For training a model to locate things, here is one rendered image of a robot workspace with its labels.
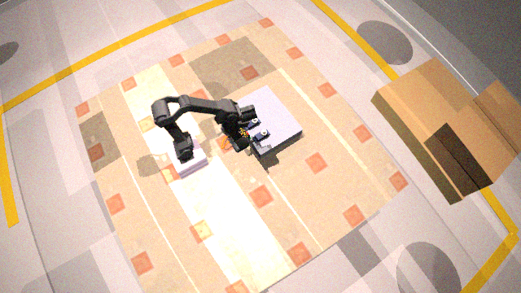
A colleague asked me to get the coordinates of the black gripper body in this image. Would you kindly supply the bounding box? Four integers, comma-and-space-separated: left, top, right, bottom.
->
221, 122, 249, 153

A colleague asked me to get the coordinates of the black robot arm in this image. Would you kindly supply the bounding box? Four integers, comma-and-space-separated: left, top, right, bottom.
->
151, 94, 257, 164

